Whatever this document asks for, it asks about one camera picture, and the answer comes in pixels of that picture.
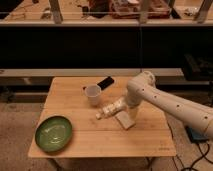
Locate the black foot pedal box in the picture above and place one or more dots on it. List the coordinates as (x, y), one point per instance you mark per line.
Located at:
(194, 136)

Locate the wooden table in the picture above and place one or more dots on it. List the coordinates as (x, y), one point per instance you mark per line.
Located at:
(93, 138)

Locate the white rectangular sponge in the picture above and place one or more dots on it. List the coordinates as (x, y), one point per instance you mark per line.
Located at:
(124, 119)

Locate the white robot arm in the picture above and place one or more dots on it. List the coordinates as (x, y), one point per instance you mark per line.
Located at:
(197, 116)

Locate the green ceramic bowl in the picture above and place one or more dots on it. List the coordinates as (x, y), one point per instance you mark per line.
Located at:
(53, 134)

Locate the long wooden shelf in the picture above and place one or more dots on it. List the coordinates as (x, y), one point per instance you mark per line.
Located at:
(108, 13)

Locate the black remote control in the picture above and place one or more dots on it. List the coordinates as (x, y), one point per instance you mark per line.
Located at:
(106, 82)

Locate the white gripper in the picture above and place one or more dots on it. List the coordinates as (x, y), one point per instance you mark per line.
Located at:
(133, 112)

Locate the white plastic cup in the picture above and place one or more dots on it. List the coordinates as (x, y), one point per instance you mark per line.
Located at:
(93, 93)

